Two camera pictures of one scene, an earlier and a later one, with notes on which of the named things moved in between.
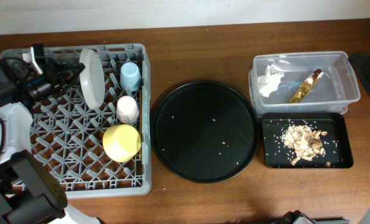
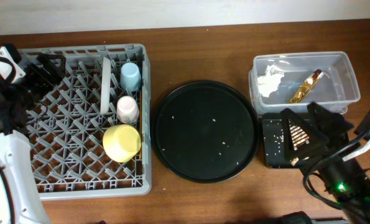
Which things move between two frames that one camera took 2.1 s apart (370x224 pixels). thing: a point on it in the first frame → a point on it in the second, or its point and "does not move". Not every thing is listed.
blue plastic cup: [130, 76] does not move
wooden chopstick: [140, 122] does not move
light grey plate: [92, 78] → [106, 86]
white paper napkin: [268, 83] does not move
